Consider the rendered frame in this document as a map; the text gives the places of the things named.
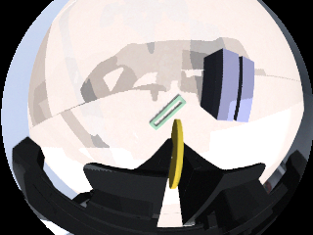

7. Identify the gold coin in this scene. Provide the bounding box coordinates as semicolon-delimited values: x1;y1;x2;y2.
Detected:
168;118;184;189

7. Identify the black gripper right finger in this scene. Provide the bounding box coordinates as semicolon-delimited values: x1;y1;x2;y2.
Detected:
177;142;266;226

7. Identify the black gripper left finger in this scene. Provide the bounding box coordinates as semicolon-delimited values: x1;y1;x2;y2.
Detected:
83;138;173;222

